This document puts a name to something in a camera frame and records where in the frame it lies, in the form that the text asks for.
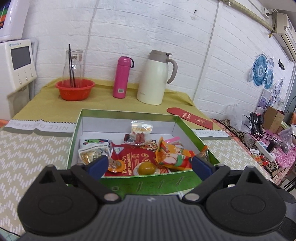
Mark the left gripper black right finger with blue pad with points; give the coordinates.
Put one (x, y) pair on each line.
(212, 176)

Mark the white wall device with screen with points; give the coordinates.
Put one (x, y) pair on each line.
(17, 65)

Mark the brown cardboard box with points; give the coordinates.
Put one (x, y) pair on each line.
(272, 119)

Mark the green cardboard box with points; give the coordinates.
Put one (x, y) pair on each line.
(113, 125)

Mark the pink thermos bottle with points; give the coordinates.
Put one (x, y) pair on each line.
(124, 65)

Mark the cream thermos jug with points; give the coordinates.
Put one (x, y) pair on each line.
(159, 71)

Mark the red plastic basket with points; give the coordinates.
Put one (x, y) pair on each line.
(78, 93)

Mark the clear glass carafe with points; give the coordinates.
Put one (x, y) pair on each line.
(72, 72)

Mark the clear peanut snack pack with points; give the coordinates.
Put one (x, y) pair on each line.
(91, 152)

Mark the white power strip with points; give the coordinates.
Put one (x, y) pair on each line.
(263, 148)

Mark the yellow jelly cup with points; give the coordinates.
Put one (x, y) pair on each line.
(146, 168)

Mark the white air conditioner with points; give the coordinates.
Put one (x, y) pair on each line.
(284, 32)

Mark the red envelope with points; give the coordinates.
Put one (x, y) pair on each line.
(185, 115)

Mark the small sausage snack pack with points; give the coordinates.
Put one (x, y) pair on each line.
(140, 133)

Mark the red nuts bag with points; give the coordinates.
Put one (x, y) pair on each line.
(133, 156)

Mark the orange snack packet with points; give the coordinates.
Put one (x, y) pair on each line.
(173, 157)

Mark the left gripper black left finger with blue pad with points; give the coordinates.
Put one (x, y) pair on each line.
(88, 176)

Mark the blue paper fan decoration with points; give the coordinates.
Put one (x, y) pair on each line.
(261, 72)

